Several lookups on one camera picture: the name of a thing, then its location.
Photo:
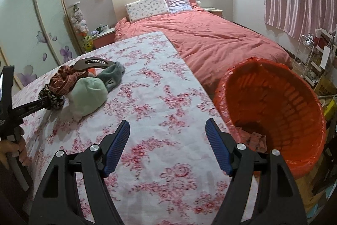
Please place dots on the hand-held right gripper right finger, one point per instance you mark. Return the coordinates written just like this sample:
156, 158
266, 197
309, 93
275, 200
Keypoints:
218, 148

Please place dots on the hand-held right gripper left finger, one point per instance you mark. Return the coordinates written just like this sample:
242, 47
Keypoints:
117, 148

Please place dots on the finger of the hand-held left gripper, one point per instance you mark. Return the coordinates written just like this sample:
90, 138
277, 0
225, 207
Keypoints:
29, 108

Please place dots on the black floral scrunchie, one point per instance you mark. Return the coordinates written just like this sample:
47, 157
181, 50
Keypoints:
54, 101

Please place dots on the pink wrappers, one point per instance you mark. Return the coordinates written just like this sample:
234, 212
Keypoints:
256, 142

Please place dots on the brown striped scrunchie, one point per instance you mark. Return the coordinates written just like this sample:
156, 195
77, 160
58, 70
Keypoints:
63, 81

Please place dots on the mint green cloth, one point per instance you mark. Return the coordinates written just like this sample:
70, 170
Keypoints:
89, 94

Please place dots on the grey sock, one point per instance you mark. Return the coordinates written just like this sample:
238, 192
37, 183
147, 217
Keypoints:
113, 77

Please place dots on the brown hair claw clip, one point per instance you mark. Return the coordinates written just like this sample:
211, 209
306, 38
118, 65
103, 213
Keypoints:
87, 64

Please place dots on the orange plastic basket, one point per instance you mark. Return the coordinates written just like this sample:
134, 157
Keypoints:
289, 98

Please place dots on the person's left hand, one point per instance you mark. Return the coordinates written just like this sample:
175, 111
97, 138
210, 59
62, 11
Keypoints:
8, 147

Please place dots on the pink floral tablecloth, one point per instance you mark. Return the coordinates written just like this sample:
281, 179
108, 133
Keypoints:
158, 82

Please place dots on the wardrobe with purple flower doors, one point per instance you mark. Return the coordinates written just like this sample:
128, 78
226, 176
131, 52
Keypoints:
34, 16

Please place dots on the hanging plush toy stack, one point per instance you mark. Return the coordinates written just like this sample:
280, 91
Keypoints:
79, 22

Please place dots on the pink nightstand with mugs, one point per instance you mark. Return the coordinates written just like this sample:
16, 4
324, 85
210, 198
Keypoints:
104, 40

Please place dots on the dark mug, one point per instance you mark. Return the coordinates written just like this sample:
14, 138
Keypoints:
99, 29

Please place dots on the white mug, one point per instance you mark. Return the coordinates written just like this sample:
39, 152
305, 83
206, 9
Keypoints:
104, 28

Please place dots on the salmon duvet bed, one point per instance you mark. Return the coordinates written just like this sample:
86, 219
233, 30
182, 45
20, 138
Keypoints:
218, 37

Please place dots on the cardboard box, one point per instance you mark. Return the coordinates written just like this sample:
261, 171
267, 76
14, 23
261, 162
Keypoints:
326, 86

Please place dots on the white ladder shelf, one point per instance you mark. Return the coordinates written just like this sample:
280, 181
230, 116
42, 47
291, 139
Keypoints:
325, 56

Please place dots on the white floral pillow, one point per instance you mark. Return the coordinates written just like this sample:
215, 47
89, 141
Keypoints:
147, 7

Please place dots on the small white bedside lamp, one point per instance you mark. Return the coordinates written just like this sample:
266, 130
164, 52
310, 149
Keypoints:
199, 3

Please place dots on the pink striped pillow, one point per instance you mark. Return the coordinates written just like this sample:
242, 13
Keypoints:
179, 2

